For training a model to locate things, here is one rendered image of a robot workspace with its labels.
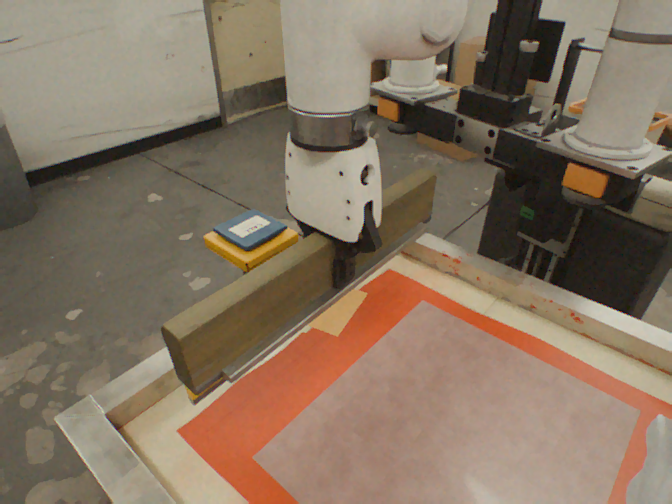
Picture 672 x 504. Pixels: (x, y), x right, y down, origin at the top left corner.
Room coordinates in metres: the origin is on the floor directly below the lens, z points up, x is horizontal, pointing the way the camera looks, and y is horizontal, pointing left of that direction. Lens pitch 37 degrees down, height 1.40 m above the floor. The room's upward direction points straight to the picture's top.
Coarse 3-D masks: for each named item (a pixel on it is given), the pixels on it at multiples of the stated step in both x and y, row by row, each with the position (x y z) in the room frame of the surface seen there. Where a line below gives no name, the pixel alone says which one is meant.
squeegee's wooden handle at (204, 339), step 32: (384, 192) 0.49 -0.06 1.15; (416, 192) 0.51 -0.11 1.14; (384, 224) 0.46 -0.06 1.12; (416, 224) 0.52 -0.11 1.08; (288, 256) 0.36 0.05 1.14; (320, 256) 0.37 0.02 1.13; (224, 288) 0.31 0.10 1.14; (256, 288) 0.31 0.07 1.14; (288, 288) 0.34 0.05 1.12; (320, 288) 0.37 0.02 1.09; (192, 320) 0.27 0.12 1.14; (224, 320) 0.28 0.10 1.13; (256, 320) 0.30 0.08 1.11; (288, 320) 0.33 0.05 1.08; (192, 352) 0.25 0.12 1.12; (224, 352) 0.27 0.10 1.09; (192, 384) 0.25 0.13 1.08
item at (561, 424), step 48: (384, 288) 0.54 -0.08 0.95; (336, 336) 0.43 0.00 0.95; (384, 336) 0.43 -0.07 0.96; (432, 336) 0.43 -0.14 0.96; (480, 336) 0.43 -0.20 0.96; (528, 336) 0.43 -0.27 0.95; (384, 384) 0.35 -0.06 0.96; (432, 384) 0.35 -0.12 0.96; (480, 384) 0.35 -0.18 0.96; (528, 384) 0.35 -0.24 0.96; (576, 384) 0.35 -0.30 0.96; (624, 384) 0.35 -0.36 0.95; (480, 432) 0.28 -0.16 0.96; (528, 432) 0.28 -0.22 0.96; (576, 432) 0.28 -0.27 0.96; (624, 432) 0.28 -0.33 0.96; (528, 480) 0.23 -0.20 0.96; (576, 480) 0.23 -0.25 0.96; (624, 480) 0.23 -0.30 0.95
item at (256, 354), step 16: (400, 240) 0.48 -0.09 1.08; (384, 256) 0.45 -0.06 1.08; (368, 272) 0.42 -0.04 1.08; (336, 288) 0.39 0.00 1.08; (352, 288) 0.39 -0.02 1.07; (320, 304) 0.36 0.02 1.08; (304, 320) 0.34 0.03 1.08; (272, 336) 0.31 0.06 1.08; (288, 336) 0.32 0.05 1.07; (256, 352) 0.29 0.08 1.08; (224, 368) 0.27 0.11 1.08; (240, 368) 0.27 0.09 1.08
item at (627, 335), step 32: (416, 256) 0.61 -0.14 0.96; (448, 256) 0.58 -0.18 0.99; (480, 256) 0.57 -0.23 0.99; (480, 288) 0.53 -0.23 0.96; (512, 288) 0.50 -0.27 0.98; (544, 288) 0.49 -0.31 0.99; (576, 320) 0.44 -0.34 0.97; (608, 320) 0.43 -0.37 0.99; (160, 352) 0.37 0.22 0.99; (640, 352) 0.39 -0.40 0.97; (128, 384) 0.32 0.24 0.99; (160, 384) 0.33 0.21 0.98; (64, 416) 0.28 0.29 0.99; (96, 416) 0.28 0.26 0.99; (128, 416) 0.30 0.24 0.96; (96, 448) 0.24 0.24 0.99; (128, 448) 0.24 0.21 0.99; (96, 480) 0.21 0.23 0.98; (128, 480) 0.21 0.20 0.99
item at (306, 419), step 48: (240, 384) 0.35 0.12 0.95; (288, 384) 0.35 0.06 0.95; (336, 384) 0.35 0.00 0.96; (192, 432) 0.28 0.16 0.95; (240, 432) 0.28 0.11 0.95; (288, 432) 0.28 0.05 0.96; (336, 432) 0.28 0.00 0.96; (384, 432) 0.28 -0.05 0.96; (432, 432) 0.28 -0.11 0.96; (240, 480) 0.23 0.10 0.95; (288, 480) 0.23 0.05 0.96; (336, 480) 0.23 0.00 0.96; (384, 480) 0.23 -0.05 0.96; (432, 480) 0.23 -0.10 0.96; (480, 480) 0.23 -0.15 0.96
